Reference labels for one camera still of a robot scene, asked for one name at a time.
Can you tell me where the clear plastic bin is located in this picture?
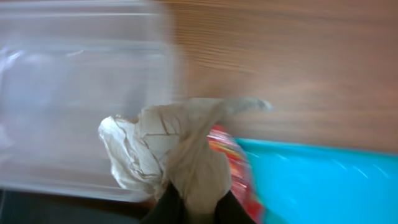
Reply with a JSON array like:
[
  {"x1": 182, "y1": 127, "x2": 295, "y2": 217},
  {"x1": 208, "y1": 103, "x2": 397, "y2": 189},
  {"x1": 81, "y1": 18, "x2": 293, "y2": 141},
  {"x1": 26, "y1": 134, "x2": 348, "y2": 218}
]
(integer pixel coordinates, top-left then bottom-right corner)
[{"x1": 1, "y1": 1, "x2": 178, "y2": 202}]

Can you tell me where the black tray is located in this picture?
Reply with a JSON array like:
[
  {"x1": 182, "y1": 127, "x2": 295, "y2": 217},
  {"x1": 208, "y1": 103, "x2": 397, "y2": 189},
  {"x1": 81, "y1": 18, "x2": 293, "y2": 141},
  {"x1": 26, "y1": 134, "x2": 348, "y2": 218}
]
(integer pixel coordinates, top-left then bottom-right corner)
[{"x1": 1, "y1": 190, "x2": 150, "y2": 224}]

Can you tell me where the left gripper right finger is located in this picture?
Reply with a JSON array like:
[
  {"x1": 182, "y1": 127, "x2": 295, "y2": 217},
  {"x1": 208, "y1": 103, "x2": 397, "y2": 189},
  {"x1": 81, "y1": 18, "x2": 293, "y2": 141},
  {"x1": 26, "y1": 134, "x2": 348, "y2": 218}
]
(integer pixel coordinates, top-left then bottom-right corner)
[{"x1": 214, "y1": 191, "x2": 256, "y2": 224}]

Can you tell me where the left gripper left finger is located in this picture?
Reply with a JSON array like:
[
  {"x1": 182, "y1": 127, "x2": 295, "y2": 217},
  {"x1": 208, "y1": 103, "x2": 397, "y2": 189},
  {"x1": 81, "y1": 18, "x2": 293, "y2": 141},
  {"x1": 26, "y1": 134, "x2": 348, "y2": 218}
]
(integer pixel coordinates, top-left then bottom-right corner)
[{"x1": 139, "y1": 184, "x2": 187, "y2": 224}]

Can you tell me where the red snack wrapper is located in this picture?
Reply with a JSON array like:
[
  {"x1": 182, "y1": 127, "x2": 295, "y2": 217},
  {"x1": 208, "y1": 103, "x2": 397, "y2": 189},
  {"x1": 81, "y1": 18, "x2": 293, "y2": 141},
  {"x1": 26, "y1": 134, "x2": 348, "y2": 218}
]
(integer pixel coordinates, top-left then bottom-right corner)
[{"x1": 208, "y1": 125, "x2": 265, "y2": 223}]

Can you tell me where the white tissue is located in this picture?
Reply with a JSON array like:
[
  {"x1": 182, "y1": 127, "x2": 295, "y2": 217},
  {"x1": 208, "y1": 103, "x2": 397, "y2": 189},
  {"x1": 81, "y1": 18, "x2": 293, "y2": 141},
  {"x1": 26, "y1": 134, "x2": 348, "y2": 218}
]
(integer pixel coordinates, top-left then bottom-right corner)
[{"x1": 98, "y1": 98, "x2": 270, "y2": 223}]

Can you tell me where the teal serving tray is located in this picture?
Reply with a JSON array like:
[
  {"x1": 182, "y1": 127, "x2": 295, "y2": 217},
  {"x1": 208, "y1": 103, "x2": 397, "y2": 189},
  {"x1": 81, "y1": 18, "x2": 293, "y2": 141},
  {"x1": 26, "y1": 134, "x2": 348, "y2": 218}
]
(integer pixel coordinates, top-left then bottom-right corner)
[{"x1": 237, "y1": 139, "x2": 397, "y2": 224}]

